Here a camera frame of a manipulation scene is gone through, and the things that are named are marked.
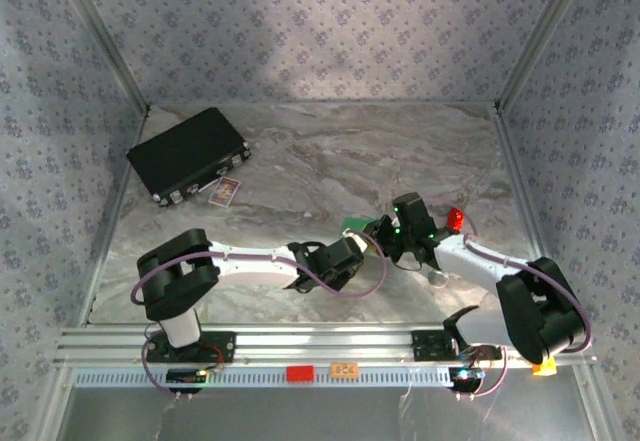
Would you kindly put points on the green paper sheet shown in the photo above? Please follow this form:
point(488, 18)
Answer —
point(354, 225)

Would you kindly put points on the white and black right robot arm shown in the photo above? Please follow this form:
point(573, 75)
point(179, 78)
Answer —
point(480, 266)

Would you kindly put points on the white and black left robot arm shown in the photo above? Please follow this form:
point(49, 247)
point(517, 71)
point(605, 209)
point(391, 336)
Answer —
point(250, 266)

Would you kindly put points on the red glitter tube silver base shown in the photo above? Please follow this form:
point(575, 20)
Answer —
point(456, 219)

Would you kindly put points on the orange label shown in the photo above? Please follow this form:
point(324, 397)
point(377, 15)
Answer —
point(344, 370)

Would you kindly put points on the red label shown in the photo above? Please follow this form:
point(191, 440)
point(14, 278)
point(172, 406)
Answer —
point(300, 373)

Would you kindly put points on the colourful card pack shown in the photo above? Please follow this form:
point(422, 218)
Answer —
point(224, 192)

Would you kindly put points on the black right controller board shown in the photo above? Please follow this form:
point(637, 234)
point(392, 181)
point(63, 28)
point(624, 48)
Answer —
point(465, 375)

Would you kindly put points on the black controller board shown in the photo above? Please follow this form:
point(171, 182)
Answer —
point(185, 375)
point(465, 375)

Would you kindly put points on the black hard case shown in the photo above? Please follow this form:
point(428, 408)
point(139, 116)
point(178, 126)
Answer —
point(185, 153)

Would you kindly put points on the black left controller board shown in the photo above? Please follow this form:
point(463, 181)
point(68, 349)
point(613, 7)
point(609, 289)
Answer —
point(185, 375)

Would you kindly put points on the orange yellow block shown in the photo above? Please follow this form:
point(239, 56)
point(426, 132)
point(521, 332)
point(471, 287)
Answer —
point(545, 370)

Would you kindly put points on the aluminium mounting rail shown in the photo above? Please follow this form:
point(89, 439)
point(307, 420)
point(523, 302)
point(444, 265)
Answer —
point(320, 341)

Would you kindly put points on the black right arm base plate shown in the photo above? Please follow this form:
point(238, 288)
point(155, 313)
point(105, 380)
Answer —
point(425, 346)

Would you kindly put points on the aluminium side rail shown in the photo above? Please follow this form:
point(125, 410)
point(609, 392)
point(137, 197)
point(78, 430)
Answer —
point(522, 186)
point(119, 206)

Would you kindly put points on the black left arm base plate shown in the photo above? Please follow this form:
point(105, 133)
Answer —
point(225, 346)

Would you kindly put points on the aluminium frame post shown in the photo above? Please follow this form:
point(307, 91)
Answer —
point(542, 36)
point(102, 36)

